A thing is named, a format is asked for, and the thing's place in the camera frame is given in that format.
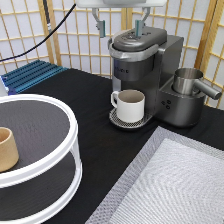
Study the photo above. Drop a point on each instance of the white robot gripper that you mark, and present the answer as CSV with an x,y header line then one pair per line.
x,y
139,24

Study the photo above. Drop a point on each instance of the grey pod coffee machine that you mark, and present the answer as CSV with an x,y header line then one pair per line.
x,y
147,63

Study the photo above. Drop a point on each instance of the wooden shoji folding screen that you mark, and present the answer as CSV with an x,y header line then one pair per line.
x,y
60,32

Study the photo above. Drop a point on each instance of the white ceramic mug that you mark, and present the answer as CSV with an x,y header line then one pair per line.
x,y
129,105

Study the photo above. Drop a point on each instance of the steel milk frother jug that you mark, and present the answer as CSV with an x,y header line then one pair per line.
x,y
188,81

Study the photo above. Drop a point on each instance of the blue ribbed metal block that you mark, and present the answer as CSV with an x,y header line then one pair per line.
x,y
29,75

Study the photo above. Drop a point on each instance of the grey woven placemat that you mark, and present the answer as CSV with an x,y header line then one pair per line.
x,y
172,180

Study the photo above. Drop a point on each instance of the tan wooden cup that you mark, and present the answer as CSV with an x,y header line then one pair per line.
x,y
9,155

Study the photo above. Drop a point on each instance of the white two-tier round shelf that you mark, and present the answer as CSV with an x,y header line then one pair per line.
x,y
49,169

